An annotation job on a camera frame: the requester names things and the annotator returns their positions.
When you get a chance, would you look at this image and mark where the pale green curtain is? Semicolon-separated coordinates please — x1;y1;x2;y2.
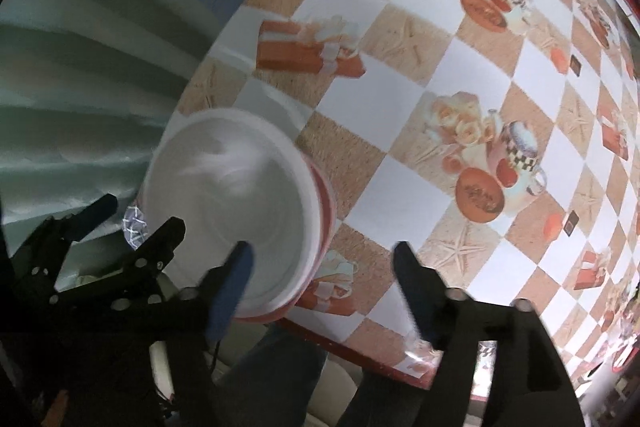
0;0;331;288

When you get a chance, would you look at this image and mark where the checkered printed tablecloth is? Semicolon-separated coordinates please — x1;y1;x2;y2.
165;0;640;403

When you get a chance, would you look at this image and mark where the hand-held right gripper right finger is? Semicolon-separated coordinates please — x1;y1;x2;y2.
392;242;587;427

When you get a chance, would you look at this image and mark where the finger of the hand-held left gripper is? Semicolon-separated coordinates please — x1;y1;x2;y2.
47;194;119;260
117;217;187;290

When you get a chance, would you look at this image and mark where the white bowl with red stripes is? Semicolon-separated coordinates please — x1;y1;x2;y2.
142;108;337;321

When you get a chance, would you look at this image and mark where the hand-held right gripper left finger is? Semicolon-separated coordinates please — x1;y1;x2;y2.
150;241;254;427

